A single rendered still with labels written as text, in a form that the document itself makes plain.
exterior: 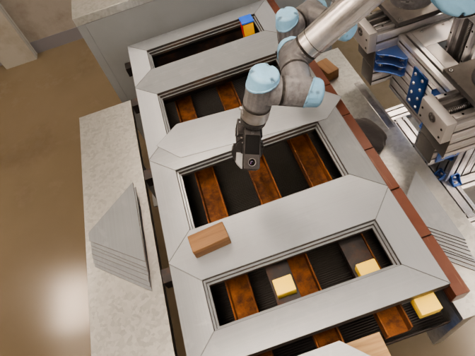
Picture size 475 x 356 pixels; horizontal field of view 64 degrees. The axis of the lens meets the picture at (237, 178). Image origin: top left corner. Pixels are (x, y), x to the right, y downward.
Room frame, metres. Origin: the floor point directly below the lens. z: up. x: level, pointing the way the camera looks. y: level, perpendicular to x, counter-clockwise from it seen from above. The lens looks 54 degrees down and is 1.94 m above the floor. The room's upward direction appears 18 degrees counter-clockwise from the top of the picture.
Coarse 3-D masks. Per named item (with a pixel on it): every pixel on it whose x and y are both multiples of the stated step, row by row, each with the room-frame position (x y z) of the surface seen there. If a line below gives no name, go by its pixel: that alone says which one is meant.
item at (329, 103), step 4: (324, 92) 1.05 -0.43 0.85; (328, 92) 1.04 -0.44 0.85; (324, 96) 1.02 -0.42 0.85; (328, 96) 1.02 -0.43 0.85; (332, 96) 1.01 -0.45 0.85; (324, 100) 1.00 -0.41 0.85; (328, 100) 1.00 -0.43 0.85; (332, 100) 0.99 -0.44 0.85; (324, 104) 0.99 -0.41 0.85; (328, 104) 0.98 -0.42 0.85; (332, 104) 0.97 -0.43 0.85; (336, 104) 0.97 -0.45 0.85; (324, 108) 0.96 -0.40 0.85; (328, 108) 0.96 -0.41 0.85; (332, 108) 0.95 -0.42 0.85; (324, 112) 0.94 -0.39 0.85; (328, 112) 0.94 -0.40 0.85; (328, 116) 0.92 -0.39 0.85
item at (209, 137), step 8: (200, 120) 1.11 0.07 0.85; (208, 120) 1.10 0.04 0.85; (200, 128) 1.07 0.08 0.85; (208, 128) 1.06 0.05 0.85; (216, 128) 1.04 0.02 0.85; (200, 136) 1.03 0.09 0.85; (208, 136) 1.02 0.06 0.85; (216, 136) 1.00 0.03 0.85; (200, 144) 0.99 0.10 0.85; (208, 144) 0.98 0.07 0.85; (216, 144) 0.96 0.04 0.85
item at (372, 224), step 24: (168, 48) 1.68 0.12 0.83; (240, 72) 1.35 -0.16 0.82; (168, 96) 1.34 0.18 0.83; (264, 144) 0.91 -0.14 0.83; (192, 168) 0.90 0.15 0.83; (336, 240) 0.46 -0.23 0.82; (384, 240) 0.41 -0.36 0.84; (264, 264) 0.46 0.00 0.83; (216, 312) 0.37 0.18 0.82; (264, 312) 0.32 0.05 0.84
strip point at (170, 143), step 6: (174, 126) 1.12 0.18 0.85; (174, 132) 1.09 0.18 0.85; (168, 138) 1.07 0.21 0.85; (174, 138) 1.06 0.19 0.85; (162, 144) 1.05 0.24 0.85; (168, 144) 1.04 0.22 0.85; (174, 144) 1.03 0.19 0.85; (168, 150) 1.01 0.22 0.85; (174, 150) 1.00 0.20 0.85; (180, 156) 0.96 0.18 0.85
